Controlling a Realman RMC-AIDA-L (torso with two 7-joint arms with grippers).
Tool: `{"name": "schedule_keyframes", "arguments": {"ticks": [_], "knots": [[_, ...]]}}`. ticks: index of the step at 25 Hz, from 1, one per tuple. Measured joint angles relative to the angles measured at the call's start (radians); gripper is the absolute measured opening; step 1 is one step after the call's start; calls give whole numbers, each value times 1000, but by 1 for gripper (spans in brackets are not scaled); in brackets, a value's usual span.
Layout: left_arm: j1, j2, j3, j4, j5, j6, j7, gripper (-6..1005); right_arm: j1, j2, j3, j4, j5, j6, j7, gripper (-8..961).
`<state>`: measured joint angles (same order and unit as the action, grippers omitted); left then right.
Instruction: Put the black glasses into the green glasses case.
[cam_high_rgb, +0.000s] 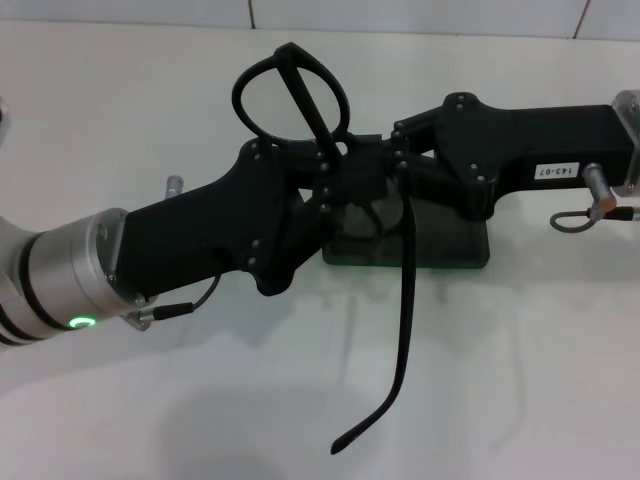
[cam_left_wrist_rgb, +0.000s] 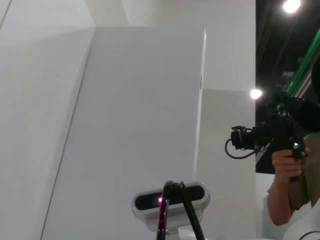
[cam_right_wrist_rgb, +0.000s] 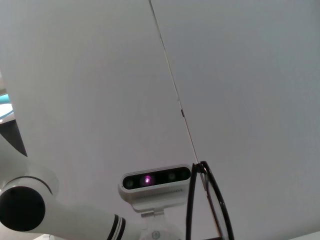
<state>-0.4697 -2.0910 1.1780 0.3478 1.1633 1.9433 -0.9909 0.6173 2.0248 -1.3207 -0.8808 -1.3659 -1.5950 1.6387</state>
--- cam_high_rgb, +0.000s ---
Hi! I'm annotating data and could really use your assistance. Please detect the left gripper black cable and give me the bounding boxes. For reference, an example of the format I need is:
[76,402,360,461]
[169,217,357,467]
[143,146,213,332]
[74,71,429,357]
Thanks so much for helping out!
[124,272,224,332]

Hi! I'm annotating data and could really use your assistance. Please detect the black glasses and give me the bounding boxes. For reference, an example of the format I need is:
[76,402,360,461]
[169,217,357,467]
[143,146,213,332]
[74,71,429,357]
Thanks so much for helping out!
[231,43,418,455]

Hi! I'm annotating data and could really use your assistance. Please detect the green glasses case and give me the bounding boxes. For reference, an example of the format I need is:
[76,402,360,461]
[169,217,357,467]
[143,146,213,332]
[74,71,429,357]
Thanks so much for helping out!
[321,183,491,272]

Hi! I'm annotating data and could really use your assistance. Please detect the right gripper cable with plug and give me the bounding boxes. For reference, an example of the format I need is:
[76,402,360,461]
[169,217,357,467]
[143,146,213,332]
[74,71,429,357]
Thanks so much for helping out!
[549,161,640,234]

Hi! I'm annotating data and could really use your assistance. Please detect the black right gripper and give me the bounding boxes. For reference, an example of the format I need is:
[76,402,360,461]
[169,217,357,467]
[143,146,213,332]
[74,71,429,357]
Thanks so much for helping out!
[349,91,637,222]

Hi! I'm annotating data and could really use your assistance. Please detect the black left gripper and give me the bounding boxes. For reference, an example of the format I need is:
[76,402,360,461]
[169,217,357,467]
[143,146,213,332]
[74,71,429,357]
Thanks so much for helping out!
[111,139,395,298]

